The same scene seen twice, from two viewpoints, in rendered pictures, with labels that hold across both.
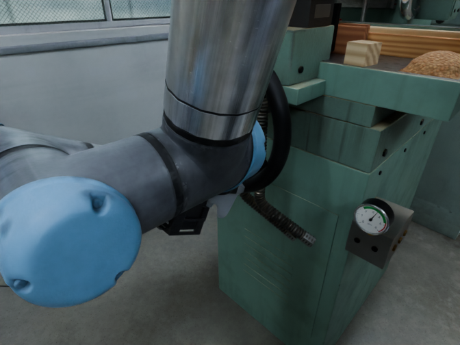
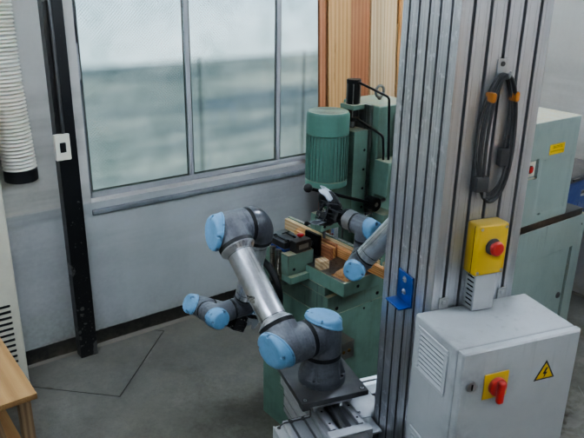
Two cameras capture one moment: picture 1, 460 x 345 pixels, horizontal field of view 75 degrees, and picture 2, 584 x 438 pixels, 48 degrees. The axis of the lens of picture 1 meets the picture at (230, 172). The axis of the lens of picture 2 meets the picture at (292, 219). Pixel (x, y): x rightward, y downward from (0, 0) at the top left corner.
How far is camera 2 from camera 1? 2.16 m
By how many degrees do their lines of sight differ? 11
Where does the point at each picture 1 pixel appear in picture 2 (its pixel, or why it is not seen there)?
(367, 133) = (323, 299)
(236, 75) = not seen: hidden behind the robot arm
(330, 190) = not seen: hidden behind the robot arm
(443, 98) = (341, 288)
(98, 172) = (222, 307)
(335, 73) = (311, 270)
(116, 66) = (192, 213)
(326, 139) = (311, 299)
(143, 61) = (216, 207)
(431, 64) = (340, 274)
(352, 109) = (318, 288)
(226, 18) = not seen: hidden behind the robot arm
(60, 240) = (218, 316)
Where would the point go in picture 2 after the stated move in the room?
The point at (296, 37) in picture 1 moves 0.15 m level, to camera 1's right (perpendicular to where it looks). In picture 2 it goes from (289, 258) to (327, 261)
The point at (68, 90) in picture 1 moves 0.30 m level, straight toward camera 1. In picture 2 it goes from (151, 235) to (162, 255)
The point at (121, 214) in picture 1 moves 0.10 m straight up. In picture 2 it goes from (227, 314) to (226, 288)
